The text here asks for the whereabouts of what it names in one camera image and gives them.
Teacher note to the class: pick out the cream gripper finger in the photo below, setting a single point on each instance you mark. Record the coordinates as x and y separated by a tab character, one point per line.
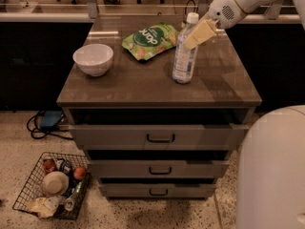
202	31

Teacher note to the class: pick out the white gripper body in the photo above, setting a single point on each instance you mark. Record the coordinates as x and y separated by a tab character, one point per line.
225	12

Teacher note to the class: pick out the blue plastic water bottle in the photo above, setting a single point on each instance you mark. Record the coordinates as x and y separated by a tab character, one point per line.
184	59

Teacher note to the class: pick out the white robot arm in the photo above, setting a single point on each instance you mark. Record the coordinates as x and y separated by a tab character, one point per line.
271	168

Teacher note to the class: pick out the white ceramic bowl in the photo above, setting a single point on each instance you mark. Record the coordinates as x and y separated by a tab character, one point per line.
94	59

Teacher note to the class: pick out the small clear bottle in basket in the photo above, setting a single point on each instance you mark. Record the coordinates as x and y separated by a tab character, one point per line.
71	200

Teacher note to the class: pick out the green snack pouch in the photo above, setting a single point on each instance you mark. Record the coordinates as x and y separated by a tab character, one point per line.
151	41

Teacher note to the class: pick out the top grey drawer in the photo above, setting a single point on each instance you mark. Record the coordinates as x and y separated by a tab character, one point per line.
158	137

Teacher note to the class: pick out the grey drawer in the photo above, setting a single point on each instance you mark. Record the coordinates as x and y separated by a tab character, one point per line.
158	168
158	137
157	190

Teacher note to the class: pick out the middle grey drawer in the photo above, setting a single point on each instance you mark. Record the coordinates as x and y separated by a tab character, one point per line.
158	168

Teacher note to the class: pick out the blue power adapter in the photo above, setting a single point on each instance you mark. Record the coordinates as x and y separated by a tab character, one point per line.
50	119

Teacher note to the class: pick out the bottom grey drawer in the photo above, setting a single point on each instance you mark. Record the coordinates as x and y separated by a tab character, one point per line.
157	190

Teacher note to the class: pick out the red tomato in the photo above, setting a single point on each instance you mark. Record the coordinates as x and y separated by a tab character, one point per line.
79	172

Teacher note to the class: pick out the dark can in basket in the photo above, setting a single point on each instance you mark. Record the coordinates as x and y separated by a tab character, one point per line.
63	166

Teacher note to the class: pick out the red jar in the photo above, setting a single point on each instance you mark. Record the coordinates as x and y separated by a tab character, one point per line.
49	165

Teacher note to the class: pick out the beige round lid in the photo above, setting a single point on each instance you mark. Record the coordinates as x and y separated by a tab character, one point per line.
55	184

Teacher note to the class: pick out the yellow packet in basket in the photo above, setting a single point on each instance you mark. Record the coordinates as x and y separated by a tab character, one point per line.
43	207

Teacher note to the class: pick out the black wire basket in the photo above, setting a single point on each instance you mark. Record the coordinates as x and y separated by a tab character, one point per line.
33	186

